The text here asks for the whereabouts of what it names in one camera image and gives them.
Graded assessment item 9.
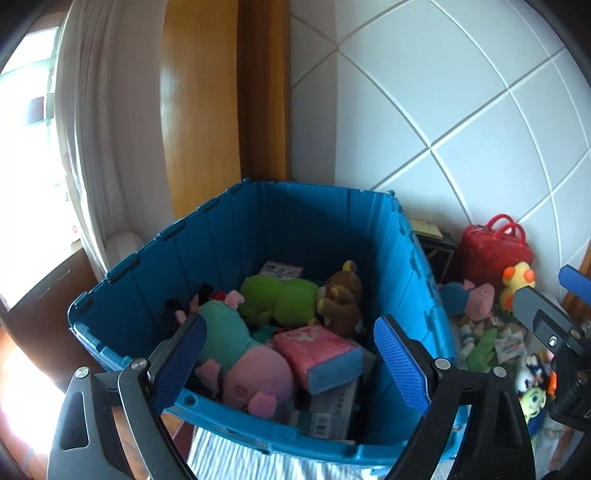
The pink tissue pack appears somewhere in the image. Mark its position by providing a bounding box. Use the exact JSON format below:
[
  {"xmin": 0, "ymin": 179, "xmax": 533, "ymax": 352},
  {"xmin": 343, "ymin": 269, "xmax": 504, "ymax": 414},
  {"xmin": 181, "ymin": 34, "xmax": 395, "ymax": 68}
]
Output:
[{"xmin": 272, "ymin": 324, "xmax": 365, "ymax": 395}]

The green frog plush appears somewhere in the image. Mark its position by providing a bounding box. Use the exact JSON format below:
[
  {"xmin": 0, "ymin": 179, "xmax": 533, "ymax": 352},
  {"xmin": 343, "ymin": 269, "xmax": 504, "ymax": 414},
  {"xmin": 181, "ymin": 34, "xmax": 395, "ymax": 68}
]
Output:
[{"xmin": 239, "ymin": 275, "xmax": 320, "ymax": 326}]

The dark wooden cabinet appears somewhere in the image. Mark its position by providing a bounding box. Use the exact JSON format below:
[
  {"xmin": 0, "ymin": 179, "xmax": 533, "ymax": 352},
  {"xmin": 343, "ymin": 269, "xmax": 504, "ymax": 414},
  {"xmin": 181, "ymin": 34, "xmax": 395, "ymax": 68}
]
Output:
[{"xmin": 0, "ymin": 244, "xmax": 108, "ymax": 393}]

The red toy suitcase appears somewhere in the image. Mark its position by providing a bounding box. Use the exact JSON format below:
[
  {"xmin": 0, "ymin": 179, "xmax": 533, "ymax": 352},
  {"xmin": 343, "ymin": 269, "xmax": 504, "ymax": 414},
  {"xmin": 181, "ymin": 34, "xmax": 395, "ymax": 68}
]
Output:
[{"xmin": 457, "ymin": 213, "xmax": 534, "ymax": 291}]

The grey printed cardboard box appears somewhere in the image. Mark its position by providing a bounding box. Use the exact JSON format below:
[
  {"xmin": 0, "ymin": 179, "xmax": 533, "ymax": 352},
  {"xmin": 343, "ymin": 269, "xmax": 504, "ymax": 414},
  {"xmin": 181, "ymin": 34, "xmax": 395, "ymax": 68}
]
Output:
[{"xmin": 288, "ymin": 348, "xmax": 377, "ymax": 439}]

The green soft toy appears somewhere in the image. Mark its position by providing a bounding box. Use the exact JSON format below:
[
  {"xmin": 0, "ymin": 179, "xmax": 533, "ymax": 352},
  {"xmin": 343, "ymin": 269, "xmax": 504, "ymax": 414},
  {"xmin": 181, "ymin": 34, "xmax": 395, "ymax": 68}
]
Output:
[{"xmin": 468, "ymin": 330, "xmax": 503, "ymax": 374}]

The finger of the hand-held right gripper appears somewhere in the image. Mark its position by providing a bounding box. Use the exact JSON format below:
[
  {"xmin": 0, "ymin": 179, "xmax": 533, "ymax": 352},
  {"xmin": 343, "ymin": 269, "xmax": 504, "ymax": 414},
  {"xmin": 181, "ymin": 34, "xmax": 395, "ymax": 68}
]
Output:
[
  {"xmin": 558, "ymin": 265, "xmax": 591, "ymax": 305},
  {"xmin": 512, "ymin": 285, "xmax": 591, "ymax": 428}
]

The striped blanket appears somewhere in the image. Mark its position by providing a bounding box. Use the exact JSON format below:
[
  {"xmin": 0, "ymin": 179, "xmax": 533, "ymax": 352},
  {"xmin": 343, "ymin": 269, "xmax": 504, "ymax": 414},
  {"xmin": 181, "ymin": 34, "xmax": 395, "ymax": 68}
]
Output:
[{"xmin": 187, "ymin": 318, "xmax": 591, "ymax": 480}]

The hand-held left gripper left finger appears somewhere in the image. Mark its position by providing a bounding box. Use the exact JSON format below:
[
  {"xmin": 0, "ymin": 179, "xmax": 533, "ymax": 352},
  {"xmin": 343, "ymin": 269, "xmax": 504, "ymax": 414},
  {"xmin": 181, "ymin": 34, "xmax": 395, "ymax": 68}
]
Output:
[{"xmin": 46, "ymin": 316, "xmax": 208, "ymax": 480}]

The brown bear plush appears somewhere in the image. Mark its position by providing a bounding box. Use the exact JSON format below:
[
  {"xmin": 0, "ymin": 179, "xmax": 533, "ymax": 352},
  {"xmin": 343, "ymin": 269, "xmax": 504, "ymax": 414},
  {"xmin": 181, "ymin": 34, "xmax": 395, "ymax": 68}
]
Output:
[{"xmin": 316, "ymin": 261, "xmax": 366, "ymax": 340}]

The white printed packet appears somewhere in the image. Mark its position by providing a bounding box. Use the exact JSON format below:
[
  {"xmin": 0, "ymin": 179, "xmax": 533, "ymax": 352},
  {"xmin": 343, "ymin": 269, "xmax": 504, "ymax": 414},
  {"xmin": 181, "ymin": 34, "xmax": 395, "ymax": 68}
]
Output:
[{"xmin": 493, "ymin": 325, "xmax": 528, "ymax": 366}]

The blue plastic storage container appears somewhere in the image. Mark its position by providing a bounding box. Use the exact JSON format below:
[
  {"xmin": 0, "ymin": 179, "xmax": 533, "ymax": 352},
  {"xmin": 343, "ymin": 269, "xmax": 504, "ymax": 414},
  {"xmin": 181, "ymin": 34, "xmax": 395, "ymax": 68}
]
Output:
[{"xmin": 68, "ymin": 179, "xmax": 468, "ymax": 467}]

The small white bottle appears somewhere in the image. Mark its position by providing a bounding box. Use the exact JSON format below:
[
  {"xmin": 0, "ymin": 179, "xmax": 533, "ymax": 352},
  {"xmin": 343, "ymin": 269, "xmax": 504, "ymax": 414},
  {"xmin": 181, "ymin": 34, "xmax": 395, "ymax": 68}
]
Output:
[{"xmin": 459, "ymin": 323, "xmax": 482, "ymax": 348}]

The white and black cartoon plush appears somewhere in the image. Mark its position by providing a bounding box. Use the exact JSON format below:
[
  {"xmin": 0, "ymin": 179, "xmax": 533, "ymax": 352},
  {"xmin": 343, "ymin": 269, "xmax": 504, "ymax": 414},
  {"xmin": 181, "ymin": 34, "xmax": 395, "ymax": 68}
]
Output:
[{"xmin": 514, "ymin": 353, "xmax": 558, "ymax": 398}]

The white curtain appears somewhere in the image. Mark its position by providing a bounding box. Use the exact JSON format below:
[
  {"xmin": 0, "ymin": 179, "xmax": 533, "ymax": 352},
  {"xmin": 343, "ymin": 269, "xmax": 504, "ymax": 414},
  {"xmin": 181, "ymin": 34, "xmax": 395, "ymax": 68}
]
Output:
[{"xmin": 54, "ymin": 0, "xmax": 178, "ymax": 280}]

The pig plush in teal dress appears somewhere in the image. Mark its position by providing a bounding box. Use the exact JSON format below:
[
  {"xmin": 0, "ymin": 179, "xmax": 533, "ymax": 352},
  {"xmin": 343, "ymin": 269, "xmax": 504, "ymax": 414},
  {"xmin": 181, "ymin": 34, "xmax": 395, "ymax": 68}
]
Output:
[{"xmin": 167, "ymin": 285, "xmax": 296, "ymax": 418}]

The yellow notepad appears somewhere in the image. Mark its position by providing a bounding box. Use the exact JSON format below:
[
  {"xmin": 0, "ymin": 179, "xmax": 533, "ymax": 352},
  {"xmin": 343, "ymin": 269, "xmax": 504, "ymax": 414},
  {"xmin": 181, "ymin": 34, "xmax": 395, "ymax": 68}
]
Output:
[{"xmin": 409, "ymin": 219, "xmax": 445, "ymax": 240}]

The small white pink box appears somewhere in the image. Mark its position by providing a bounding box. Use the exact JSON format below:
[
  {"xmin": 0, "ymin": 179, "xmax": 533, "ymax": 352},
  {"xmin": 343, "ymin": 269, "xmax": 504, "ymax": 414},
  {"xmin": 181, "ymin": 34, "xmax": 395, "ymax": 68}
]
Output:
[{"xmin": 259, "ymin": 261, "xmax": 304, "ymax": 280}]

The green one-eyed monster plush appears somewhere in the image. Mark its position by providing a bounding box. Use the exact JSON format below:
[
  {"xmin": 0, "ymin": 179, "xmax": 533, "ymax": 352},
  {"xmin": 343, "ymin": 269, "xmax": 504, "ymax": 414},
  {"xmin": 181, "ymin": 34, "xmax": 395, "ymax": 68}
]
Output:
[{"xmin": 519, "ymin": 387, "xmax": 549, "ymax": 438}]

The black box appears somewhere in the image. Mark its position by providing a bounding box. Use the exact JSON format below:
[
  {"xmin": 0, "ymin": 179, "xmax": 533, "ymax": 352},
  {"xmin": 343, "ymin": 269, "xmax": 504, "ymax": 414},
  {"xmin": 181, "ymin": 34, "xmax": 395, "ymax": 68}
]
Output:
[{"xmin": 416, "ymin": 231, "xmax": 459, "ymax": 284}]

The pig plush in blue shirt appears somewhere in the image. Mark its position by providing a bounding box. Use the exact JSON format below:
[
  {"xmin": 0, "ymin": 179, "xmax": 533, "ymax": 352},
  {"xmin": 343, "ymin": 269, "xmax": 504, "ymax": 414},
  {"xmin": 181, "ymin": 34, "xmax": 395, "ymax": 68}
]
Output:
[{"xmin": 438, "ymin": 279, "xmax": 496, "ymax": 322}]

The wooden door panel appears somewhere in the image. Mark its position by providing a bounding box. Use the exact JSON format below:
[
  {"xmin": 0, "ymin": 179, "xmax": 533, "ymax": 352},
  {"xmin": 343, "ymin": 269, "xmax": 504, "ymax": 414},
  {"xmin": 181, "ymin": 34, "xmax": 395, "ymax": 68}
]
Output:
[{"xmin": 161, "ymin": 0, "xmax": 293, "ymax": 222}]

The yellow duck plush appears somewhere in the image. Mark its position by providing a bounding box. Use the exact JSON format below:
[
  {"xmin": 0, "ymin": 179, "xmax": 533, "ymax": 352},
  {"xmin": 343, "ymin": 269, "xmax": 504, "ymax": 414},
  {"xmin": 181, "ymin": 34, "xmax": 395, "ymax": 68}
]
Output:
[{"xmin": 501, "ymin": 261, "xmax": 537, "ymax": 313}]

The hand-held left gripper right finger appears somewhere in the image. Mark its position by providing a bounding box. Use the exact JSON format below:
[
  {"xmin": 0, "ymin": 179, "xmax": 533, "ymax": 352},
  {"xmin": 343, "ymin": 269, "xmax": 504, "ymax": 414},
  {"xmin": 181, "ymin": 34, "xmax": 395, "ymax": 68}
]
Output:
[{"xmin": 373, "ymin": 315, "xmax": 537, "ymax": 480}]

